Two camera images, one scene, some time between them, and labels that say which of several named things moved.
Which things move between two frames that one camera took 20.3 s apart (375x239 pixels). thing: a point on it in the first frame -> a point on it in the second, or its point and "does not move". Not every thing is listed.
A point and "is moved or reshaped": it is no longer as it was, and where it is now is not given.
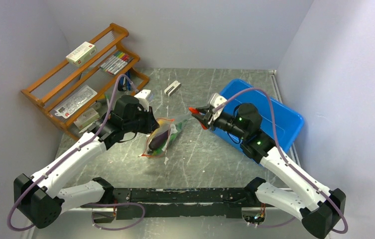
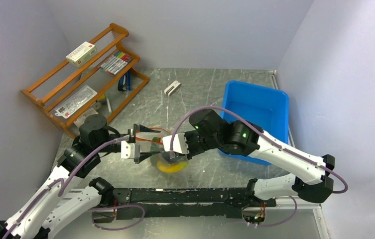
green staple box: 88,117 does not move
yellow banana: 161,123 -> 175,168
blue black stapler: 124,84 does not move
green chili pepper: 162,150 is moved or reshaped
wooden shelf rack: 69,95 does not move
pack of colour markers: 114,63 does not move
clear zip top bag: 162,132 is moved or reshaped
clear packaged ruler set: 75,102 does not move
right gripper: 204,122 -> 191,152
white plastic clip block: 171,89 does not move
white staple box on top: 78,56 does not move
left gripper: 151,124 -> 139,127
